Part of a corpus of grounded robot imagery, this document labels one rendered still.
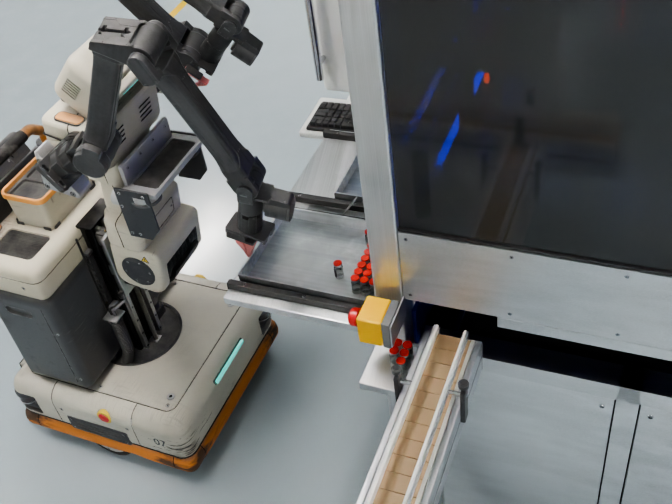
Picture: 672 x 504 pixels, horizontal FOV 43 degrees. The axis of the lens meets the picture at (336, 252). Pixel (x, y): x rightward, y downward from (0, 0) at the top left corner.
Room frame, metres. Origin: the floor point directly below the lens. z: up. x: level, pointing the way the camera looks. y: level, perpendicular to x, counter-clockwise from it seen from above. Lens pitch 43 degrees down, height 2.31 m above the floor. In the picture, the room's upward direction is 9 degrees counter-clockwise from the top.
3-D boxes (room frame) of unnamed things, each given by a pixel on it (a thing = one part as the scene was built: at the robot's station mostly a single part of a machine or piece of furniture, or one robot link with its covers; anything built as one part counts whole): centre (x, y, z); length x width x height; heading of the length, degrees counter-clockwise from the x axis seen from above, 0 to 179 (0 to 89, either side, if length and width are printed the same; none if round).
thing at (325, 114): (2.17, -0.18, 0.82); 0.40 x 0.14 x 0.02; 64
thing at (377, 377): (1.16, -0.09, 0.87); 0.14 x 0.13 x 0.02; 63
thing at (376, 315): (1.19, -0.06, 1.00); 0.08 x 0.07 x 0.07; 63
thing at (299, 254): (1.52, 0.03, 0.90); 0.34 x 0.26 x 0.04; 62
